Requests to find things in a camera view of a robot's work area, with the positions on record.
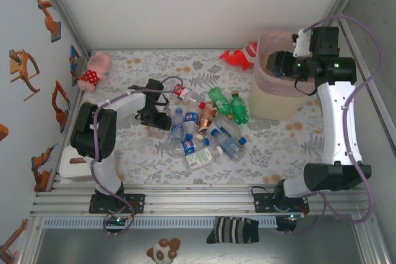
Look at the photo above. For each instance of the clear bottle purple lettering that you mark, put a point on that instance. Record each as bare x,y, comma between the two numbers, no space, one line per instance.
177,126

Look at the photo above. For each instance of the red label plastic bottle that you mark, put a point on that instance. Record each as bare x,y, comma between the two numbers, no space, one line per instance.
183,93

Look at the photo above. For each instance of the Pepsi bottle blue label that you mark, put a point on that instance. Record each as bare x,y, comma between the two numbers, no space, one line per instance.
187,147
191,118

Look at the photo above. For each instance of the clear bottle red cap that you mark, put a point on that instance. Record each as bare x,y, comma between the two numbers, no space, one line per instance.
202,104

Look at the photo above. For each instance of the copper brown label bottle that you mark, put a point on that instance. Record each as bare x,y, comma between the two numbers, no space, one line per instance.
206,118

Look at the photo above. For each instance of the small blue label bottle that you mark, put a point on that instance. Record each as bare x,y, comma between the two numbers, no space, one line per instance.
279,74

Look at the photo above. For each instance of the green white label bottle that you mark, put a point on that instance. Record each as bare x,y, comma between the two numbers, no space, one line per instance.
202,156

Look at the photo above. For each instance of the green plastic bottle yellow cap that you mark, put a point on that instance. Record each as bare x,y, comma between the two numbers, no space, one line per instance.
219,100
239,109

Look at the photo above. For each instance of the clear water bottle blue cap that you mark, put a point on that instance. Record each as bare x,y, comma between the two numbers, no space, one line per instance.
230,126
230,146

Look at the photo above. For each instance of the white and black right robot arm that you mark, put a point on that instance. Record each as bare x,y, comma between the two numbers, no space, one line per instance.
337,128

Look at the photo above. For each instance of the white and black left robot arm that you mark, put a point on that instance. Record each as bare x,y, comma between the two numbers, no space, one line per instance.
92,128

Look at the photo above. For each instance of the beige slotted plastic bin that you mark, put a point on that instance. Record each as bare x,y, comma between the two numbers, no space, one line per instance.
272,106

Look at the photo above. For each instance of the floral grey patterned tablecloth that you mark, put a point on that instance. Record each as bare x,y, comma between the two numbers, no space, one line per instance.
173,66

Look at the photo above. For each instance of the pink pig plush toy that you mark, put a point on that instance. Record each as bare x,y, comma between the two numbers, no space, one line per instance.
92,75

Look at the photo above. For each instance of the red fish plush toy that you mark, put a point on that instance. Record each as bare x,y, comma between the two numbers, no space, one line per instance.
238,57

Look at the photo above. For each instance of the white tissue box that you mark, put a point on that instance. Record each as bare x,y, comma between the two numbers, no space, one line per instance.
69,171

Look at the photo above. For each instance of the small circuit board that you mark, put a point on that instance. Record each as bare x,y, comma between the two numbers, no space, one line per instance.
117,221

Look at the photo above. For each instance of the brown and white plush toy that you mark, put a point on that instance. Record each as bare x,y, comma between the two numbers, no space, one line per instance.
162,251

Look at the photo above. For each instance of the black and white striped sock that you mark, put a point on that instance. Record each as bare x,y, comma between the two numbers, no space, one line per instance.
232,230

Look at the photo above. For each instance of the black controller box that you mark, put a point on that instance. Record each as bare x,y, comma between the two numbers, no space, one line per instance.
284,225

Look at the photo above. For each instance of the aluminium corner post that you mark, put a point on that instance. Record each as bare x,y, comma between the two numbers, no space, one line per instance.
343,1
62,7

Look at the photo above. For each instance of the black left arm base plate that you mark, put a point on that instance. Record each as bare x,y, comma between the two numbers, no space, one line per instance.
137,203

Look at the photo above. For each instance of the blue and orange wall sticker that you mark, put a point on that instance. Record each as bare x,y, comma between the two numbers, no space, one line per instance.
74,58

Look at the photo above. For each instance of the aluminium rail frame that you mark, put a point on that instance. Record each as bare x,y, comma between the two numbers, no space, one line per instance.
201,203

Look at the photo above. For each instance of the orange chair shaped wall sticker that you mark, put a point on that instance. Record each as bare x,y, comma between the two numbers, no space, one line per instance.
23,72

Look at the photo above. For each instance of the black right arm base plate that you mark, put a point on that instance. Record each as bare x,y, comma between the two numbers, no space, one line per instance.
263,202

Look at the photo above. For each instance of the orange block wall sticker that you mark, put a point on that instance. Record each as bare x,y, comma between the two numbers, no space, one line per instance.
3,131

